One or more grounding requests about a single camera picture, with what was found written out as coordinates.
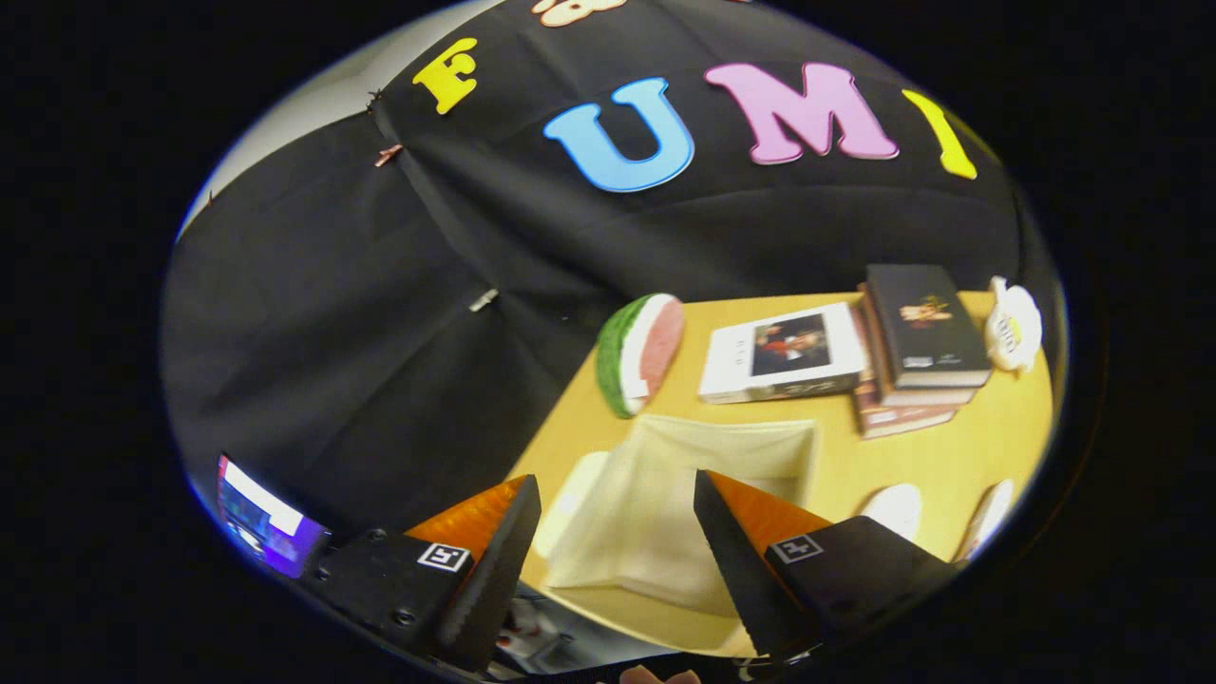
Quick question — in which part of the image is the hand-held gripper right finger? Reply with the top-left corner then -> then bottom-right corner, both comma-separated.
693,468 -> 960,656

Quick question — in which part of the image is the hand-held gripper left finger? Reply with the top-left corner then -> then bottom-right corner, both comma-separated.
309,473 -> 542,675

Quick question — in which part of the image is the beige fabric storage box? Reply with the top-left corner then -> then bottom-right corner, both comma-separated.
532,413 -> 820,618

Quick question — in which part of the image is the white canvas shoe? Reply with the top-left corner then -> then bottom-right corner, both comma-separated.
959,478 -> 1016,563
860,484 -> 922,544

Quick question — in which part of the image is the white book with portrait cover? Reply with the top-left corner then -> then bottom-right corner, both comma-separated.
697,302 -> 867,406

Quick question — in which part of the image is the reddish brown book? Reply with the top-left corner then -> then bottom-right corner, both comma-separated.
850,304 -> 960,440

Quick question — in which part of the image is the lit screen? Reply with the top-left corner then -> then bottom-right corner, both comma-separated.
217,454 -> 331,579

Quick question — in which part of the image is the watermelon slice toy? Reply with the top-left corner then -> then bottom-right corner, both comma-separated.
595,293 -> 686,420

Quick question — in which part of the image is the brown book with white pages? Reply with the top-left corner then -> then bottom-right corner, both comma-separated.
858,285 -> 979,409

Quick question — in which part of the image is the black hardcover book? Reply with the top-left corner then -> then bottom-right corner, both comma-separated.
863,263 -> 994,390

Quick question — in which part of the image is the white plush toy with goggles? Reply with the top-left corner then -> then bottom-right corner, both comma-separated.
984,275 -> 1044,373

